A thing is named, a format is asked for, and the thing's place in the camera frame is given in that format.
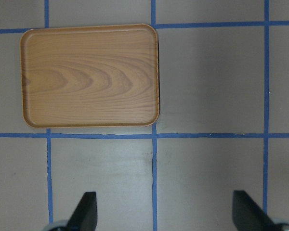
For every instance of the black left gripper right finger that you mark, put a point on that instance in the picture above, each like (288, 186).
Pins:
(247, 215)

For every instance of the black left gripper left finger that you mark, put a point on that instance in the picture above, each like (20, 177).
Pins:
(84, 218)

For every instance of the wooden serving tray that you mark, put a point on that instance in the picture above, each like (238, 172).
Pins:
(93, 76)

